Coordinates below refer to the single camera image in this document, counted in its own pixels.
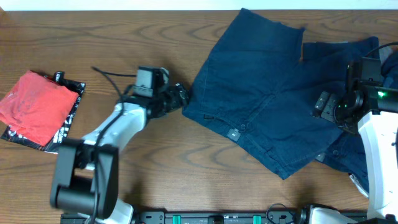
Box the red folded t-shirt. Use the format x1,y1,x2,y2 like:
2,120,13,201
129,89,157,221
1,71,79,146

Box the black white patterned folded garment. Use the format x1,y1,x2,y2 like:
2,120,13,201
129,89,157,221
1,71,86,154

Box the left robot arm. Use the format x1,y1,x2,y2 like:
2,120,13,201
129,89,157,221
50,83,189,223

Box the black mounting rail base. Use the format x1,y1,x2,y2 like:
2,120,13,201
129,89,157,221
60,207,366,224

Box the pile of navy garments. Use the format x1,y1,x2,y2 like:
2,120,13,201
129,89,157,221
301,36,398,194

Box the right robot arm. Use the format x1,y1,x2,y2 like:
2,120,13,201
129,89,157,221
313,84,397,223

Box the navy blue shorts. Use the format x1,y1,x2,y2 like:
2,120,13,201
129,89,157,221
182,9,345,179

